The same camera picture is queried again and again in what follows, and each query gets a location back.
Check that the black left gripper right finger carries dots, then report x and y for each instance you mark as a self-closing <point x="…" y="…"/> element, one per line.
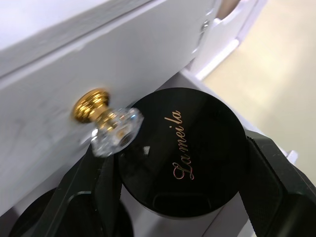
<point x="279" y="197"/>

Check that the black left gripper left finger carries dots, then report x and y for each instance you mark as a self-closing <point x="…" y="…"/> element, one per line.
<point x="84" y="197"/>

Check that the black round compact gold lettering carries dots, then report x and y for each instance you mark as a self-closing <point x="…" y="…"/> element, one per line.
<point x="197" y="138"/>

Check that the gold and crystal drawer knob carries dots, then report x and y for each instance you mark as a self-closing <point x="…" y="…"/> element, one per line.
<point x="98" y="108"/>

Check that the white cosmetics organizer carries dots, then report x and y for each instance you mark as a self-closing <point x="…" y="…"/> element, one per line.
<point x="74" y="49"/>

